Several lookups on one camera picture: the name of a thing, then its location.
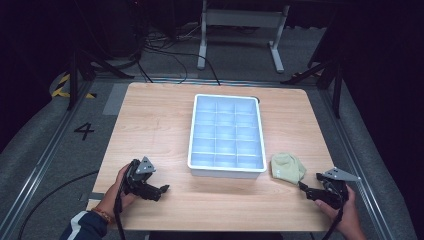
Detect thin black floor cable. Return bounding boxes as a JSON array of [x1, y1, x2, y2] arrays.
[[143, 41, 222, 87]]

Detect white divided storage box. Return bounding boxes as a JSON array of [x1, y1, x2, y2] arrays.
[[186, 93, 268, 180]]

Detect person's right hand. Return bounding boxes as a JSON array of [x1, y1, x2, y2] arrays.
[[314, 185, 367, 240]]

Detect hand-held gripper black cable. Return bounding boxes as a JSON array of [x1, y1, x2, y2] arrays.
[[320, 191, 349, 240], [112, 173, 132, 240]]

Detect person's left hand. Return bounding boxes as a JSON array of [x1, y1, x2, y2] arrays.
[[99, 163, 140, 218]]

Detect orange bead bracelet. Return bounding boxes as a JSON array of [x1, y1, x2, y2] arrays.
[[90, 206, 113, 225]]

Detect left hand-held gripper black cable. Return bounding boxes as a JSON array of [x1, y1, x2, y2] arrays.
[[112, 173, 132, 240]]

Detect white metal desk frame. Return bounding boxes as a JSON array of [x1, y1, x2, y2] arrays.
[[196, 0, 292, 74]]

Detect thick black floor cable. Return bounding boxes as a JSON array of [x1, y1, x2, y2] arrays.
[[136, 59, 155, 84]]

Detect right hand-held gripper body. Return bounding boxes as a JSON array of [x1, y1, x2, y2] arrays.
[[306, 166, 362, 211]]

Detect grey floor tape patch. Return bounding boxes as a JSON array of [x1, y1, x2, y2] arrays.
[[102, 82, 130, 117]]

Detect aluminium floor rail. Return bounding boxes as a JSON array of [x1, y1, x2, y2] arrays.
[[316, 88, 396, 240], [0, 79, 95, 240]]

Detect light green sock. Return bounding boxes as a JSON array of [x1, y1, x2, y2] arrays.
[[270, 152, 307, 186]]

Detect black metal stand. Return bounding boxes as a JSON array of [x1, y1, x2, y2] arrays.
[[280, 49, 345, 120], [65, 46, 136, 112]]

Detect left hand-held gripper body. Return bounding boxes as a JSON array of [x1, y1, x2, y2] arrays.
[[123, 156, 163, 202]]

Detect right hand-held gripper black cable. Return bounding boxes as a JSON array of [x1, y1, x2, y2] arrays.
[[320, 191, 349, 240]]

